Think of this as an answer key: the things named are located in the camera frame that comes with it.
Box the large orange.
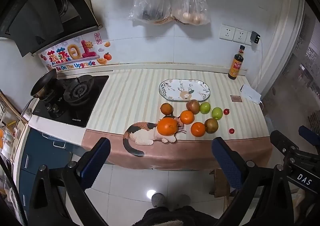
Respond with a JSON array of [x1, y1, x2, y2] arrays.
[[157, 117, 178, 137]]

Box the colourful wall sticker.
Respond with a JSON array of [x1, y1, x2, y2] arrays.
[[39, 33, 112, 72]]

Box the white paper packet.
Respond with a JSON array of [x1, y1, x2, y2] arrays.
[[240, 84, 262, 104]]

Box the white wall socket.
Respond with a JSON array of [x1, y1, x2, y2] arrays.
[[233, 28, 249, 43], [219, 24, 236, 41]]

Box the small orange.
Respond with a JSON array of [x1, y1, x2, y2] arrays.
[[190, 122, 206, 138], [180, 110, 195, 125]]

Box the clear plastic bag of eggs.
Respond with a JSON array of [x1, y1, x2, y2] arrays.
[[170, 0, 211, 26]]

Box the blue kitchen cabinet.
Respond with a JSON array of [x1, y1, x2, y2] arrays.
[[14, 126, 87, 216]]

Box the patterned glass door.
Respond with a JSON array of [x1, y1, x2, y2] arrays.
[[265, 0, 320, 132]]

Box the grey slipper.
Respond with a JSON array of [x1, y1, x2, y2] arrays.
[[151, 193, 167, 208], [174, 194, 191, 209]]

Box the black frying pan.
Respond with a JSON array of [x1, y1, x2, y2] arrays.
[[21, 69, 58, 117]]

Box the black range hood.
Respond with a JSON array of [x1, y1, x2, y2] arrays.
[[0, 0, 103, 57]]

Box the oval floral plate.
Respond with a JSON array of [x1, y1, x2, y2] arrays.
[[159, 79, 211, 102]]

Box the white cable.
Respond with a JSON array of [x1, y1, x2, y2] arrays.
[[256, 38, 265, 110]]

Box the soy sauce bottle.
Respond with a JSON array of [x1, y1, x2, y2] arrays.
[[228, 45, 246, 80]]

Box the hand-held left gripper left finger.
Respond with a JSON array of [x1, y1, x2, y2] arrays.
[[29, 137, 112, 226]]

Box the black gas stove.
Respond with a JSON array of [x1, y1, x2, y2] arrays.
[[32, 75, 110, 128]]

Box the wooden stool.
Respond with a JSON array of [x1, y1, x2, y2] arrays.
[[209, 168, 239, 199]]

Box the person's dark fleece clothing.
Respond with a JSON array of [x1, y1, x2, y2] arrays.
[[142, 205, 222, 226]]

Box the dark brown round fruit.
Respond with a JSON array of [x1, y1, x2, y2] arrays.
[[160, 103, 174, 115]]

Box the black plug charger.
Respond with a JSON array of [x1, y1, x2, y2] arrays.
[[250, 31, 261, 45]]

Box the red-green apple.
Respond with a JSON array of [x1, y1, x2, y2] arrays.
[[204, 118, 219, 134]]

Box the red apple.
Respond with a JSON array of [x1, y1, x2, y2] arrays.
[[186, 100, 201, 115]]

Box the wooden side rack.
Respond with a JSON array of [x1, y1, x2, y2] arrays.
[[0, 89, 28, 191]]

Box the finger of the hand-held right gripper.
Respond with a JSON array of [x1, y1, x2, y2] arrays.
[[299, 126, 320, 143], [270, 130, 299, 159]]

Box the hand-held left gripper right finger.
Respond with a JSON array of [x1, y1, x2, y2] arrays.
[[212, 137, 300, 226]]

